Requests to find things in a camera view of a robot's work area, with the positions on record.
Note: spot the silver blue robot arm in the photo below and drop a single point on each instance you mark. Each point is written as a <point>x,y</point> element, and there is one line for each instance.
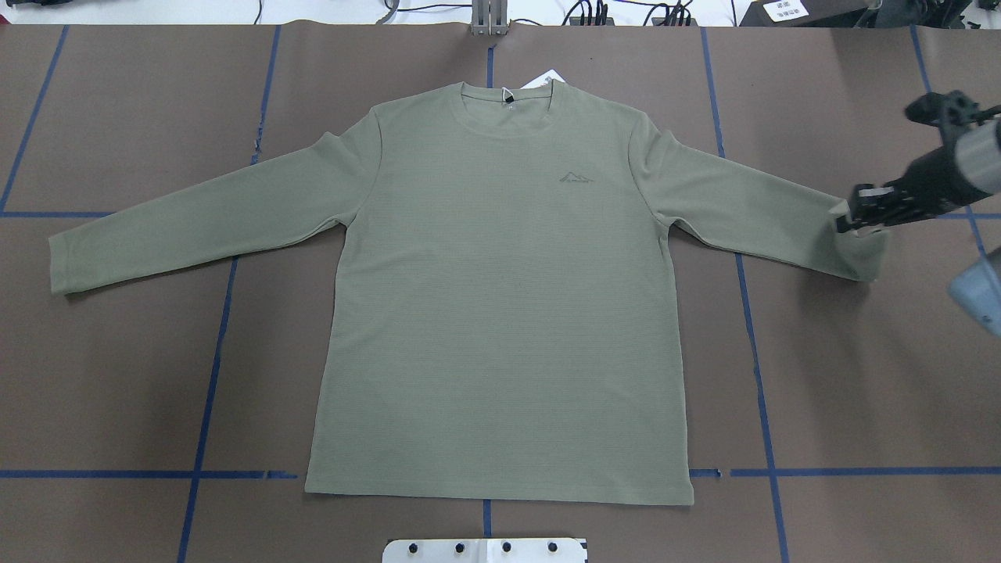
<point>976,289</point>

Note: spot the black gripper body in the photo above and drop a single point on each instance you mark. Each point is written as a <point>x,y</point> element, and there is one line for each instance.
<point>928,181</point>

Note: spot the white price tag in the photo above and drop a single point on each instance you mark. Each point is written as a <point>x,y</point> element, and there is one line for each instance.
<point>544,79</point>

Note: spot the aluminium frame post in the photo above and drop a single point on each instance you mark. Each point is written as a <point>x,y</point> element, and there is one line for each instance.
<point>489,18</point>

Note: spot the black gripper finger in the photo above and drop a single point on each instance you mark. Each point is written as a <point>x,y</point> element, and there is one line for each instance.
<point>849,218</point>

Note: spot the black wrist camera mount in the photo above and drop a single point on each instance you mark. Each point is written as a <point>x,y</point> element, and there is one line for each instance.
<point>953,114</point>

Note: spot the olive green long-sleeve shirt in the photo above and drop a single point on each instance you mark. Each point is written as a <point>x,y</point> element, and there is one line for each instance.
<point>505,324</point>

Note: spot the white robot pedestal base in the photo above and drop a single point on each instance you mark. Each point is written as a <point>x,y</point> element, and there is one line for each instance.
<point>543,549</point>

